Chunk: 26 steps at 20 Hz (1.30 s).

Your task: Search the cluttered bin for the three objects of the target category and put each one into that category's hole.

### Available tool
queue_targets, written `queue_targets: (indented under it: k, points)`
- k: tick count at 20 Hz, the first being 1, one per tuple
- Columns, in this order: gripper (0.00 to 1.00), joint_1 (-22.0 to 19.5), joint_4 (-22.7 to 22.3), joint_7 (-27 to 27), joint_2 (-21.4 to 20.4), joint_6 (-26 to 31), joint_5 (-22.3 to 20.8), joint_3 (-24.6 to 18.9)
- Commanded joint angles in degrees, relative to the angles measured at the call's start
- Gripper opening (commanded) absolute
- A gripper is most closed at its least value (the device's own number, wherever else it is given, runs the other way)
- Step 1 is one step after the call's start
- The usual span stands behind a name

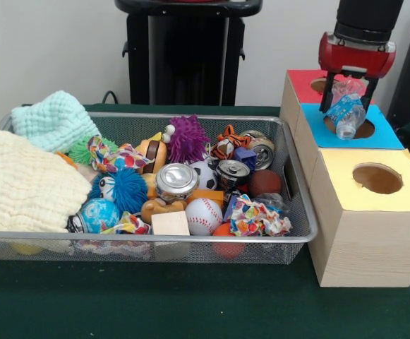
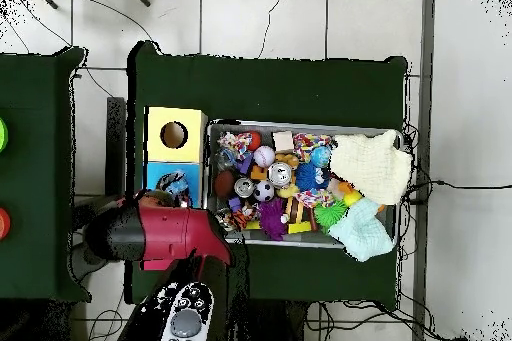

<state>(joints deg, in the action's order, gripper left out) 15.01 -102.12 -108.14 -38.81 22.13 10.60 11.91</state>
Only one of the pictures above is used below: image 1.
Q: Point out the crushed silver can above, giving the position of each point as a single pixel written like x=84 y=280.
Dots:
x=176 y=180

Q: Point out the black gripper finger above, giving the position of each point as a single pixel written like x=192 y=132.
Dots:
x=372 y=92
x=327 y=95

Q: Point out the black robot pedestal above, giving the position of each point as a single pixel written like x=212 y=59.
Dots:
x=190 y=53

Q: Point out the crumpled colourful paper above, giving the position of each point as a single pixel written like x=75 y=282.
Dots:
x=254 y=215

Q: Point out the blue spiky eyed toy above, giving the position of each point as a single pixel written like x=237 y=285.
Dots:
x=127 y=192

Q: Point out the clear packet with blue label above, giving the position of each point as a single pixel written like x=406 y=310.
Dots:
x=345 y=113

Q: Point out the shallow mesh bin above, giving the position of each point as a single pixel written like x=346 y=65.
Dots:
x=226 y=250

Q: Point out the cream waffle cloth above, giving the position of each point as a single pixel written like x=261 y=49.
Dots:
x=24 y=183

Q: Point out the white baseball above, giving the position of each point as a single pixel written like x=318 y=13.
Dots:
x=204 y=216

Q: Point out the small soccer ball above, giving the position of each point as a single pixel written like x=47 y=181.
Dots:
x=206 y=174

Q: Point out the black orange drink can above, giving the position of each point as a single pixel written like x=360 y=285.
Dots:
x=231 y=173

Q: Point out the mint green cloth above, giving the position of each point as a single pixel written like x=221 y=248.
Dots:
x=49 y=120

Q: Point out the toy hamburger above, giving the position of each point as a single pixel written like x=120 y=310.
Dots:
x=155 y=155

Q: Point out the purple spiky eyed toy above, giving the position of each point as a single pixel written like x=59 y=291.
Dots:
x=187 y=141

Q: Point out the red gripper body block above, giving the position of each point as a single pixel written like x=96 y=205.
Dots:
x=356 y=58

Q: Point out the wooden box with three holes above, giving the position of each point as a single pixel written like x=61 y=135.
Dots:
x=367 y=247

